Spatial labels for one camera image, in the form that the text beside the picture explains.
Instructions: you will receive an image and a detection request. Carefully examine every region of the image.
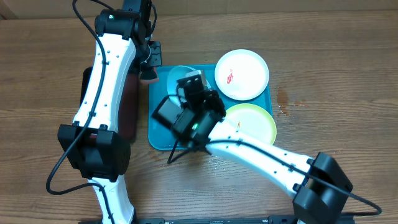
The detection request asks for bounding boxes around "white plate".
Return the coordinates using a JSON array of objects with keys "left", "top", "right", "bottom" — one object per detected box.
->
[{"left": 215, "top": 49, "right": 270, "bottom": 101}]

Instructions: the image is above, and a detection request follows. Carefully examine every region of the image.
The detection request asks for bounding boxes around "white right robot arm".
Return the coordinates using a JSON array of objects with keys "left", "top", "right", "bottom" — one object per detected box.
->
[{"left": 152, "top": 77, "right": 353, "bottom": 223}]

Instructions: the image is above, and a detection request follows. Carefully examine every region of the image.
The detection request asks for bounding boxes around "black rectangular tray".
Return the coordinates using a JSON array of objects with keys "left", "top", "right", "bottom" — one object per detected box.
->
[{"left": 80, "top": 67, "right": 139, "bottom": 146}]

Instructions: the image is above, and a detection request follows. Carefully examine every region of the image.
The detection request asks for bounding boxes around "yellow plate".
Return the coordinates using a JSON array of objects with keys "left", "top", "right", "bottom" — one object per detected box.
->
[{"left": 226, "top": 103, "right": 277, "bottom": 144}]

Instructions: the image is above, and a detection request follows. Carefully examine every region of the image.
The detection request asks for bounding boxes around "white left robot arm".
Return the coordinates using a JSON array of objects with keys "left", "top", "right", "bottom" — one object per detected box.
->
[{"left": 58, "top": 1, "right": 162, "bottom": 223}]

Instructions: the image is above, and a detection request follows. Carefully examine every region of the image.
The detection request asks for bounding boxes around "teal plastic tray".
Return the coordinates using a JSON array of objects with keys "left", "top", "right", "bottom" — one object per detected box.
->
[{"left": 148, "top": 64, "right": 272, "bottom": 151}]

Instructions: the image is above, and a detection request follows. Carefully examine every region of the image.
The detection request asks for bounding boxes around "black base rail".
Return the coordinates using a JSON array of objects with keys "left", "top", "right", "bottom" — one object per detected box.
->
[{"left": 80, "top": 213, "right": 355, "bottom": 224}]

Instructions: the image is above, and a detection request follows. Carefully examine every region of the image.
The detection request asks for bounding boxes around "light blue plate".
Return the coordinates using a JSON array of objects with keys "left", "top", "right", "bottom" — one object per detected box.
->
[{"left": 167, "top": 65, "right": 212, "bottom": 106}]

